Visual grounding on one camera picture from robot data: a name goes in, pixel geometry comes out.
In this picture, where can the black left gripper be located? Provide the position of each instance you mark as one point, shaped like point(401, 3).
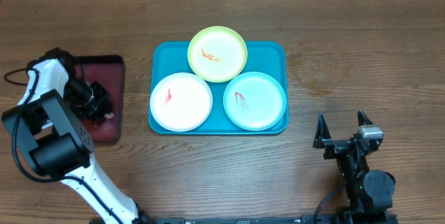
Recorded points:
point(90, 112)

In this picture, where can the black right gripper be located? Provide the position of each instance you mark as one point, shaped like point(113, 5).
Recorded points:
point(334, 147)

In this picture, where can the white pink plate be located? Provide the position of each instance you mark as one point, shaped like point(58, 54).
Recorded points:
point(181, 102)

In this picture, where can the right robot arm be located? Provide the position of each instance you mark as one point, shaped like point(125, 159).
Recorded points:
point(369, 191)

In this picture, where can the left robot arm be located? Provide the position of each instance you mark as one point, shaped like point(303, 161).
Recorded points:
point(49, 141)

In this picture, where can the dark red water tray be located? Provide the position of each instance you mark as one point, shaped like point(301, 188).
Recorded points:
point(109, 72)

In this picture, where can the teal plastic tray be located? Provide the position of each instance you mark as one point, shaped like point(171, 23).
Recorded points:
point(263, 56)

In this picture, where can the light blue plate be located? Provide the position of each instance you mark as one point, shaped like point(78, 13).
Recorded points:
point(254, 101)

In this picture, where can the yellow plate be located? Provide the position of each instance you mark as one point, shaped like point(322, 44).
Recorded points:
point(217, 54)

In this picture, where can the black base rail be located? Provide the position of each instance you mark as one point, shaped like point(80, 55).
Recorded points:
point(304, 219)

